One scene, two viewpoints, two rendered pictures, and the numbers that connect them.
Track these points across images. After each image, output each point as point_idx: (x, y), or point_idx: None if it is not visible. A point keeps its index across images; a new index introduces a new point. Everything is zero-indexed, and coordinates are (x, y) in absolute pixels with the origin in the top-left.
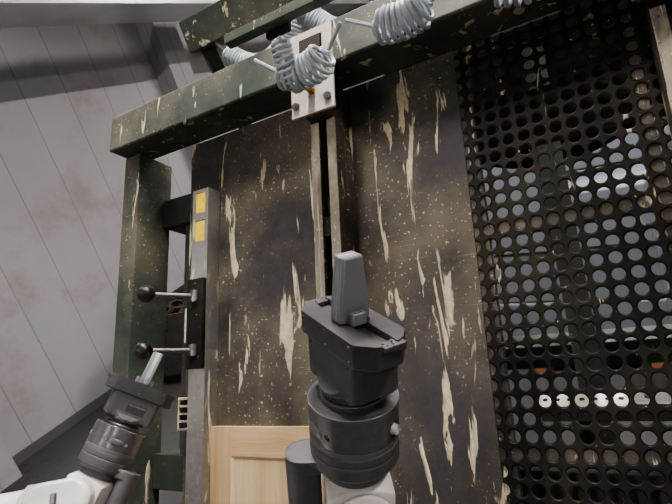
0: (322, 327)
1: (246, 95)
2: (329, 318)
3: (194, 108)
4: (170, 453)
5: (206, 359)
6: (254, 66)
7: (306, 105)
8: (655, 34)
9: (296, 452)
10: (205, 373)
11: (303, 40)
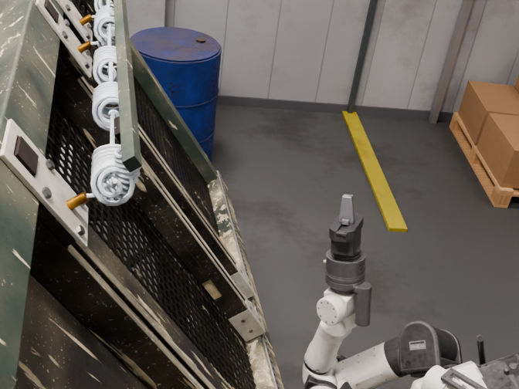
0: (358, 224)
1: (31, 260)
2: (352, 224)
3: (6, 346)
4: None
5: None
6: (0, 214)
7: (79, 223)
8: (89, 96)
9: (366, 285)
10: None
11: (20, 150)
